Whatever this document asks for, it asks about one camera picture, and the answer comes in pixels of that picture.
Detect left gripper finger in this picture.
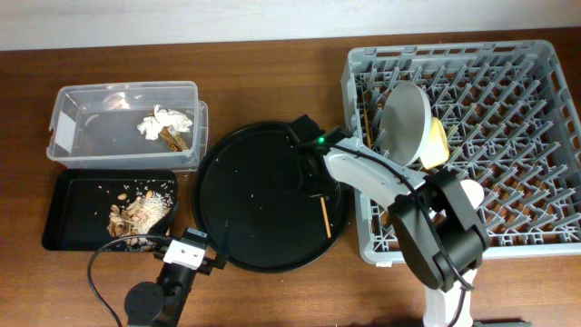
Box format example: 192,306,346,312
148,204,179,235
216,220,230,266

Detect food scraps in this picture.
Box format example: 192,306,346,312
89,179,177,252

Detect gold brown snack wrapper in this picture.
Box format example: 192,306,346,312
159,125,189,152

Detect white tissue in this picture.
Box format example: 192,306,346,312
137,104,193,140

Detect grey plate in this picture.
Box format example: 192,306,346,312
376,82,432,166

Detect yellow bowl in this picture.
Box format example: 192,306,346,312
419,117,449,170

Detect pink cup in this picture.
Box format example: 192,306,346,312
460,179,485,209

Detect wooden chopstick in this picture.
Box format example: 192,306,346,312
320,196,332,239
363,109,372,149

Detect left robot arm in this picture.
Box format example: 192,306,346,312
124,223,230,327

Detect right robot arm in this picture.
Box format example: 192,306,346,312
284,115,490,326

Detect grey dishwasher rack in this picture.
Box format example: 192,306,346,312
341,40,580,259

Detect round black serving tray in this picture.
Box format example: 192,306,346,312
192,122,353,273

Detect black rectangular tray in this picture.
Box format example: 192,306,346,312
42,169,177,251

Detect clear plastic bin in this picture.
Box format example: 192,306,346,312
46,81,209,171

